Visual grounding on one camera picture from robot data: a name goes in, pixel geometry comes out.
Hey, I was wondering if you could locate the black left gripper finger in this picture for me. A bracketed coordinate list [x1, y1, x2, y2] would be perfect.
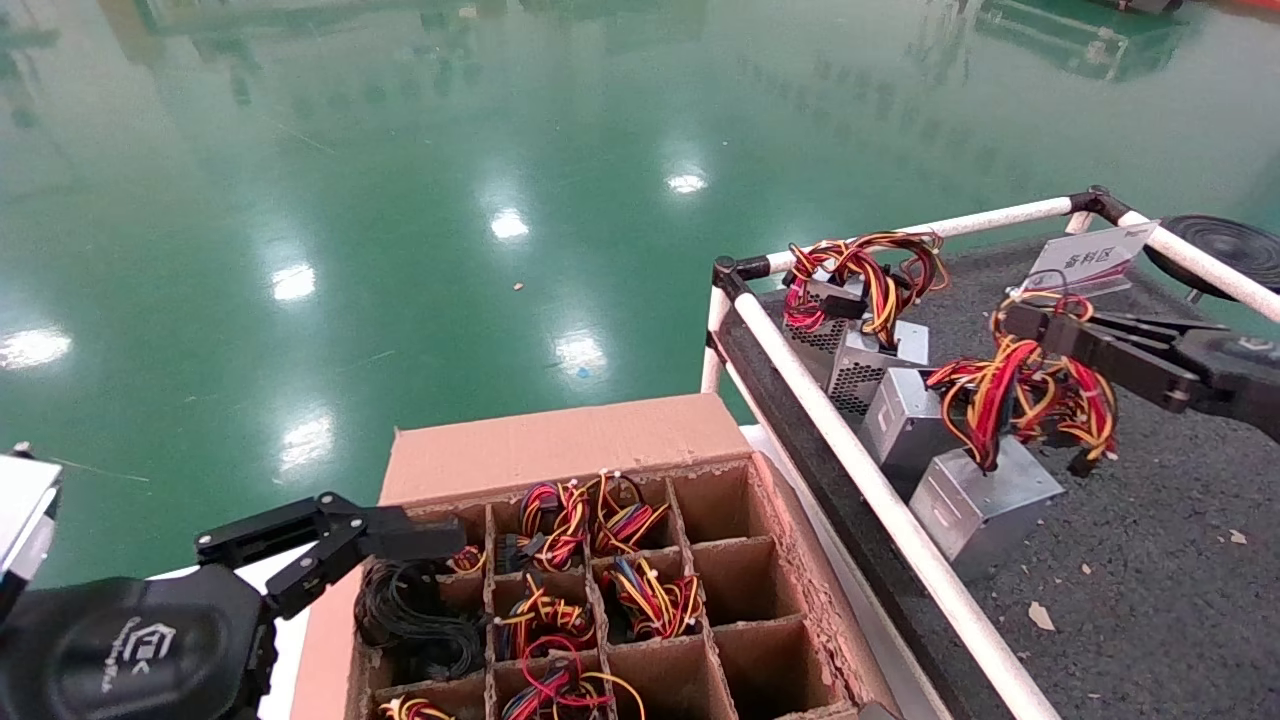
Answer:
[264, 506, 468, 620]

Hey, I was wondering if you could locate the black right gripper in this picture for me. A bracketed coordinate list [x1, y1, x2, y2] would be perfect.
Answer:
[1004, 303, 1280, 443]

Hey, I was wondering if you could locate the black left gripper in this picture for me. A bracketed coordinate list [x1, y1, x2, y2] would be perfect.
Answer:
[0, 494, 347, 720]

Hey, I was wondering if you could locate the brown cardboard box with dividers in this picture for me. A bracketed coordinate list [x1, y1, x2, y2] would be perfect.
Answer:
[290, 393, 901, 720]

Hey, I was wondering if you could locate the clear acrylic sign stand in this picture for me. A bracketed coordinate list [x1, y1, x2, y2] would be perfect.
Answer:
[1020, 220, 1161, 301]

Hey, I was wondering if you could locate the black round disc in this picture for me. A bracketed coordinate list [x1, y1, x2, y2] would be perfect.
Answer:
[1143, 215, 1280, 304]

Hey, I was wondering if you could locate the black pipe corner joint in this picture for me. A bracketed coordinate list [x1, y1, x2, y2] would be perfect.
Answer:
[1068, 185, 1133, 227]
[713, 255, 773, 301]

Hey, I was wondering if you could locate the silver perforated power supply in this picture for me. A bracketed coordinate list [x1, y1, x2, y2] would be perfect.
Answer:
[828, 322, 929, 421]

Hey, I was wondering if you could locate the black cable bundle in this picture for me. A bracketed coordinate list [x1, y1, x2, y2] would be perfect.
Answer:
[353, 558, 488, 686]

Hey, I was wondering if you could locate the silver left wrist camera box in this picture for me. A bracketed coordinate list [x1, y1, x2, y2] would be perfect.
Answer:
[0, 455, 63, 611]

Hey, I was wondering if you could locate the white pipe table frame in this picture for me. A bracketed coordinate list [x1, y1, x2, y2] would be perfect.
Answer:
[700, 185, 1280, 720]

